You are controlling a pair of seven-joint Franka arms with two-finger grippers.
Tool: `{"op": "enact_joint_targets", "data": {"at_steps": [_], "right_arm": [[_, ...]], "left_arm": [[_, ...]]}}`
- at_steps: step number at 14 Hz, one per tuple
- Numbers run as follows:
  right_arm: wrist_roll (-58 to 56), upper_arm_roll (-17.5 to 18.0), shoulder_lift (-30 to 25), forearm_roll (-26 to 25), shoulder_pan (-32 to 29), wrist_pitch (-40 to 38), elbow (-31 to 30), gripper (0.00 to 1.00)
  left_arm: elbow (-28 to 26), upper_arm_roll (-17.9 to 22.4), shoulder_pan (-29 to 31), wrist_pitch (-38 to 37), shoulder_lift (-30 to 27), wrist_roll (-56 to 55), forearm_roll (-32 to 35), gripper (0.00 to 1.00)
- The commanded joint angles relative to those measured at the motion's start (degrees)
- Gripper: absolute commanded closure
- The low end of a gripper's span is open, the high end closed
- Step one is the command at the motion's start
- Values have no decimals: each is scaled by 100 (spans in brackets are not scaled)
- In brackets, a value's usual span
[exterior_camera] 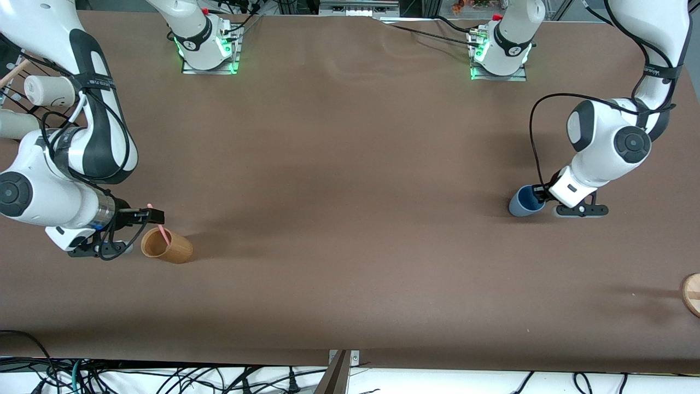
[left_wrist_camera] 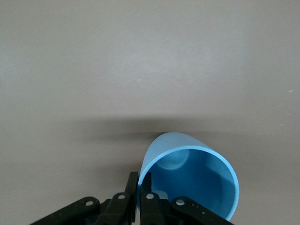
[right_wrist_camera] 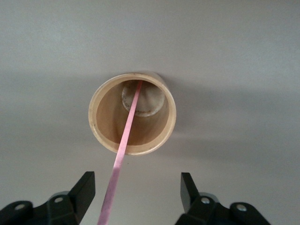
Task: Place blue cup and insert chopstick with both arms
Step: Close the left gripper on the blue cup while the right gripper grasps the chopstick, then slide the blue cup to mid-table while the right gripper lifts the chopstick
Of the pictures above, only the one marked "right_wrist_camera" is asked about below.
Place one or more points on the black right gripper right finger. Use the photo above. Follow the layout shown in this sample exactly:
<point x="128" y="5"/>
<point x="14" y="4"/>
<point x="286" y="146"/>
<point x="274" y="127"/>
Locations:
<point x="211" y="213"/>

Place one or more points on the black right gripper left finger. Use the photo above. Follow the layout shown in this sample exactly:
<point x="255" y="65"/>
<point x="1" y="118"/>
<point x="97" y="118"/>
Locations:
<point x="58" y="211"/>

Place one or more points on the pink chopstick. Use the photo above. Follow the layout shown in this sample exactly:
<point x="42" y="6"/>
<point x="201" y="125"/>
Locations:
<point x="126" y="131"/>

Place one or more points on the bamboo cup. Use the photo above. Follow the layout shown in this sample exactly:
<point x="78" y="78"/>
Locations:
<point x="105" y="117"/>

